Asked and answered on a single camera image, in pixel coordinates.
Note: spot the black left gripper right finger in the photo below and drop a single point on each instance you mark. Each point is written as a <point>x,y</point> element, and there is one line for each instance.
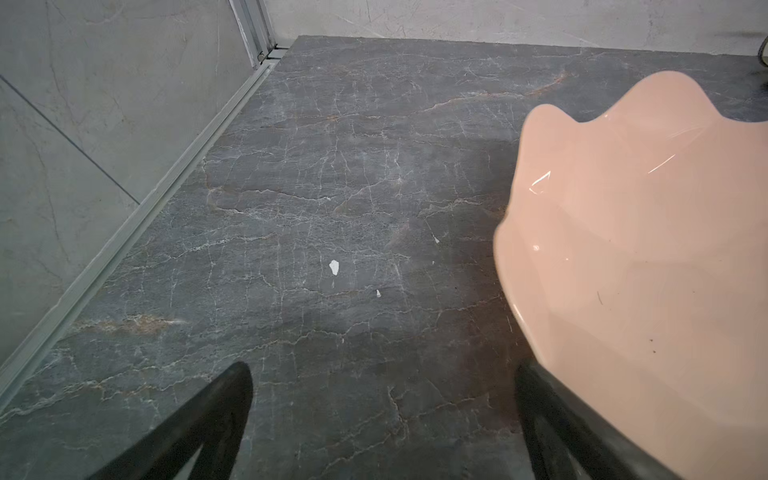
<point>563,435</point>

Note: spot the pink wavy plastic bowl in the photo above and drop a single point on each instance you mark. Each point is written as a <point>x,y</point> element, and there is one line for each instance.
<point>633,253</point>

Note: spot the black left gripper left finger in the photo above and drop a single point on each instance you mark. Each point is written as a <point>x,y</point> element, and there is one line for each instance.
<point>207,428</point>

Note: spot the aluminium frame rail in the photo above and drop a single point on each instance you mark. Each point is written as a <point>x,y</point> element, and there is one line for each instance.
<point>105,106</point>

